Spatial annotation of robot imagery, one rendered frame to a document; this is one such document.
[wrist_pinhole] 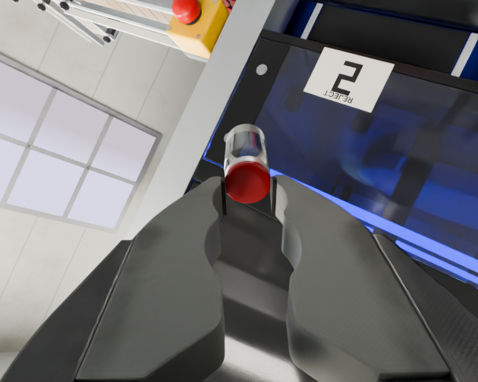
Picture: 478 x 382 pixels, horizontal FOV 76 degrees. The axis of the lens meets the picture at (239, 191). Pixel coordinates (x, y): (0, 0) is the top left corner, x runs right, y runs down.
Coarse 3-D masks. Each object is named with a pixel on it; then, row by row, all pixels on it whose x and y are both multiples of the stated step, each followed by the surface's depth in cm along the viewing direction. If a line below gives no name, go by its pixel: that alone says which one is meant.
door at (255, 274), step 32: (224, 224) 41; (256, 224) 39; (224, 256) 40; (256, 256) 39; (224, 288) 39; (256, 288) 38; (288, 288) 37; (256, 320) 37; (256, 352) 37; (288, 352) 36
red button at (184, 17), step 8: (176, 0) 43; (184, 0) 42; (192, 0) 42; (176, 8) 43; (184, 8) 42; (192, 8) 42; (200, 8) 44; (176, 16) 43; (184, 16) 43; (192, 16) 43
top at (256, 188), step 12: (240, 168) 13; (252, 168) 13; (264, 168) 13; (228, 180) 13; (240, 180) 13; (252, 180) 13; (264, 180) 13; (228, 192) 13; (240, 192) 13; (252, 192) 13; (264, 192) 13
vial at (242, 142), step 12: (240, 132) 15; (252, 132) 15; (228, 144) 15; (240, 144) 14; (252, 144) 14; (264, 144) 15; (228, 156) 14; (240, 156) 14; (252, 156) 13; (264, 156) 14; (228, 168) 13
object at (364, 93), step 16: (320, 64) 38; (336, 64) 37; (368, 64) 36; (384, 64) 35; (320, 80) 38; (368, 80) 36; (384, 80) 35; (336, 96) 37; (352, 96) 36; (368, 96) 35
